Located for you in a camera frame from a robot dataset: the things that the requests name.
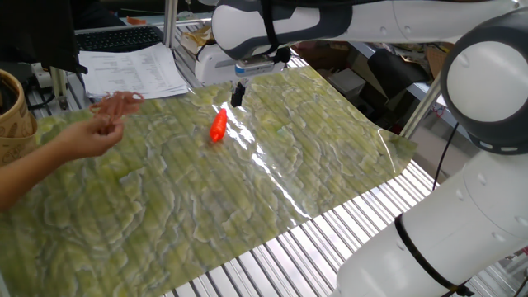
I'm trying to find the stack of printed paper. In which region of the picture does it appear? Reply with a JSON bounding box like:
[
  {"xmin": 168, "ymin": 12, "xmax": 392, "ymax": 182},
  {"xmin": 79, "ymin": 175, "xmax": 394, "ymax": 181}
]
[{"xmin": 78, "ymin": 42, "xmax": 190, "ymax": 101}]

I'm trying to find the person's bare forearm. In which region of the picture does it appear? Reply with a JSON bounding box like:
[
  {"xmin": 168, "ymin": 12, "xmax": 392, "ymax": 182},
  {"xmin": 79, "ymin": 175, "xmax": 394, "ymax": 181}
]
[{"xmin": 0, "ymin": 139, "xmax": 72, "ymax": 213}]

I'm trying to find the slanted aluminium frame leg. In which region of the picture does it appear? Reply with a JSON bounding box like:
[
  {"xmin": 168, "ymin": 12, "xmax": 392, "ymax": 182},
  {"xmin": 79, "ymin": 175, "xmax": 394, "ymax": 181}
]
[{"xmin": 398, "ymin": 77, "xmax": 445, "ymax": 139}]

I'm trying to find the black bag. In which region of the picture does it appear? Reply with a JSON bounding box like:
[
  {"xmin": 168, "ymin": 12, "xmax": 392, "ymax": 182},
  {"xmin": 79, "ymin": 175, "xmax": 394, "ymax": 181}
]
[{"xmin": 366, "ymin": 48, "xmax": 431, "ymax": 88}]

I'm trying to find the green marble pattern mat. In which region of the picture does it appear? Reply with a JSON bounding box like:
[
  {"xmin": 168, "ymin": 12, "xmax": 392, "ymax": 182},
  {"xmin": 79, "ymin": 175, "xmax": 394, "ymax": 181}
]
[{"xmin": 0, "ymin": 65, "xmax": 418, "ymax": 297}]

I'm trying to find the open cardboard box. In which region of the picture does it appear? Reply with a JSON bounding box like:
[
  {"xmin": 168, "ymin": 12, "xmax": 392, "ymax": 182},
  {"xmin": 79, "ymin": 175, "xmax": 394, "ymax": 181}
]
[{"xmin": 180, "ymin": 24, "xmax": 216, "ymax": 55}]

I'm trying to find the thin black hanging cable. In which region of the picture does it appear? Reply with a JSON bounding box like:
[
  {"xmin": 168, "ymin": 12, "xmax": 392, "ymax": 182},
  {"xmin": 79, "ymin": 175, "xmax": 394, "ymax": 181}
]
[{"xmin": 431, "ymin": 122, "xmax": 460, "ymax": 192}]

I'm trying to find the aluminium frame post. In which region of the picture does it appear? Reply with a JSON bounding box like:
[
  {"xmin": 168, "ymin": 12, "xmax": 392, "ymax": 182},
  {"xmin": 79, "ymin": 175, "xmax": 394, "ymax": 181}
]
[{"xmin": 162, "ymin": 0, "xmax": 179, "ymax": 49}]

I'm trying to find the small white box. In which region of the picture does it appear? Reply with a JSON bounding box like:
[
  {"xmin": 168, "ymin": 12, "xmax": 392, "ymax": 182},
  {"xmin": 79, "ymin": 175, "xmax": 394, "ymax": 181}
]
[{"xmin": 327, "ymin": 67, "xmax": 367, "ymax": 99}]

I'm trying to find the black monitor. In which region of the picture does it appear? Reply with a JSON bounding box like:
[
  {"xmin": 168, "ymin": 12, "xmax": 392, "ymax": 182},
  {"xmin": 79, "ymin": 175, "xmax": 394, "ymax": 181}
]
[{"xmin": 0, "ymin": 0, "xmax": 88, "ymax": 75}]

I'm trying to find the black computer keyboard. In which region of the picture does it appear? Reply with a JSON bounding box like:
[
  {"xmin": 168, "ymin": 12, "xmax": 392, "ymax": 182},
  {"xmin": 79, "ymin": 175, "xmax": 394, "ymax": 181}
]
[{"xmin": 75, "ymin": 25, "xmax": 164, "ymax": 54}]

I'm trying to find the person's bare hand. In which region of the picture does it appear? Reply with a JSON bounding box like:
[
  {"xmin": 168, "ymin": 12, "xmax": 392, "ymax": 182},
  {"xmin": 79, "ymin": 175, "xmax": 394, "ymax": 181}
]
[{"xmin": 56, "ymin": 114, "xmax": 125, "ymax": 161}]

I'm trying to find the orange plastic carrot toy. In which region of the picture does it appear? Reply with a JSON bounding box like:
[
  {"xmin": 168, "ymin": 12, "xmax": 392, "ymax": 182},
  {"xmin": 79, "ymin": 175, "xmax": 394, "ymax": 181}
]
[{"xmin": 209, "ymin": 107, "xmax": 229, "ymax": 144}]

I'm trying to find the brown rubber octopus toy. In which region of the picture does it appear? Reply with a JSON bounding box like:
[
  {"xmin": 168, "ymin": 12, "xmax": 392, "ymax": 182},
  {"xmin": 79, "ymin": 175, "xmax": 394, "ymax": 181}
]
[{"xmin": 89, "ymin": 91, "xmax": 146, "ymax": 127}]

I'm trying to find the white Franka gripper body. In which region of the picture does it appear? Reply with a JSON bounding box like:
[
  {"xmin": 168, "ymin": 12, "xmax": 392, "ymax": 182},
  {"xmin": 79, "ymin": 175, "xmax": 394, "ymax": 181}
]
[{"xmin": 194, "ymin": 43, "xmax": 292, "ymax": 87}]

